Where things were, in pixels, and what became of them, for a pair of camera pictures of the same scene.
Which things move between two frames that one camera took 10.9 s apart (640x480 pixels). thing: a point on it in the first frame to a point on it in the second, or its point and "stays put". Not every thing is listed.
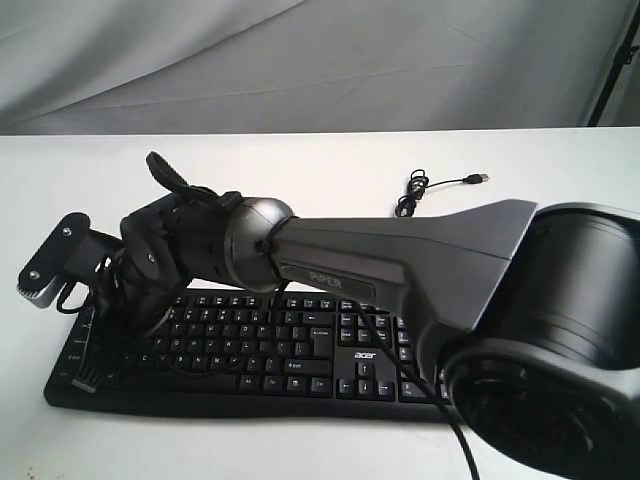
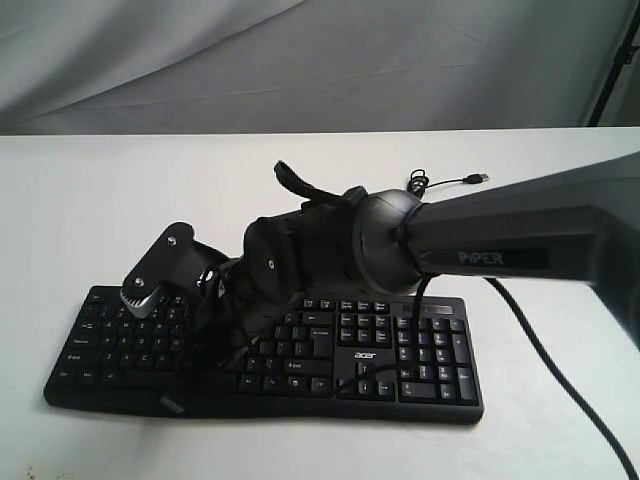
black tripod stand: (623, 55) stays put
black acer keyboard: (259, 353) stays put
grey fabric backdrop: (200, 66) stays put
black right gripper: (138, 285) to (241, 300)
